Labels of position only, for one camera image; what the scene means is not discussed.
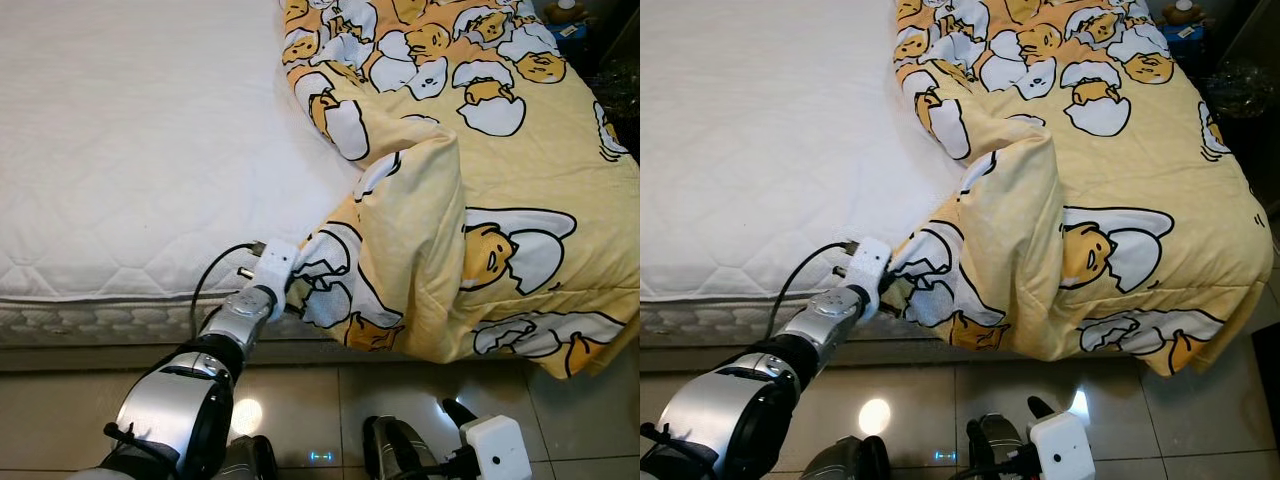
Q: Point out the dark wooden cabinet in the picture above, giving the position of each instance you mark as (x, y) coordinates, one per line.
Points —
(625, 40)
(1260, 40)

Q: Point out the bear shaped bottle white cap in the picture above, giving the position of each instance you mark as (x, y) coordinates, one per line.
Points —
(570, 15)
(1185, 15)

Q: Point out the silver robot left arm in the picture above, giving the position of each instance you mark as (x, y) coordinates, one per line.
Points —
(830, 318)
(235, 318)

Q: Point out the crumpled clear plastic bag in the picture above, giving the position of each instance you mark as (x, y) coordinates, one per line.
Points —
(615, 92)
(1235, 95)

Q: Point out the white quilted mattress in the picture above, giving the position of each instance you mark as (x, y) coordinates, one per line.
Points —
(150, 130)
(780, 130)

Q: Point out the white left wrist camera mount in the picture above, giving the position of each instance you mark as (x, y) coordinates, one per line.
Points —
(870, 265)
(275, 270)

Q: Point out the beige bed base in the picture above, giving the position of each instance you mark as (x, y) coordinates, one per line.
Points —
(100, 357)
(720, 357)

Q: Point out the yellow egg print blanket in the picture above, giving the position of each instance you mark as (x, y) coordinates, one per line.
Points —
(1150, 150)
(540, 150)

